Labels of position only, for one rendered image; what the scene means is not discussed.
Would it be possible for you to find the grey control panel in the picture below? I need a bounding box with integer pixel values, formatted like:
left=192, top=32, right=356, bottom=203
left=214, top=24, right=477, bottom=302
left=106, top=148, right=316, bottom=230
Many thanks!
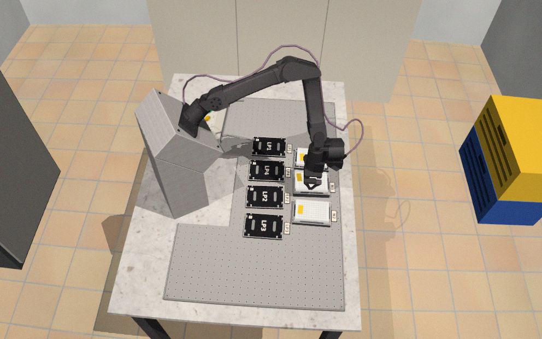
left=204, top=108, right=228, bottom=144

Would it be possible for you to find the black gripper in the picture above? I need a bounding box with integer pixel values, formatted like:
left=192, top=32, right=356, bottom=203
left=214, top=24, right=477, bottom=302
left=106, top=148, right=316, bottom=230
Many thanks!
left=303, top=154, right=322, bottom=190

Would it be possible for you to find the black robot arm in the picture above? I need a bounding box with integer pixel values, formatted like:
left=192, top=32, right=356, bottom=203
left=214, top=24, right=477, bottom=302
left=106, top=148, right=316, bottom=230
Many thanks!
left=178, top=56, right=345, bottom=173

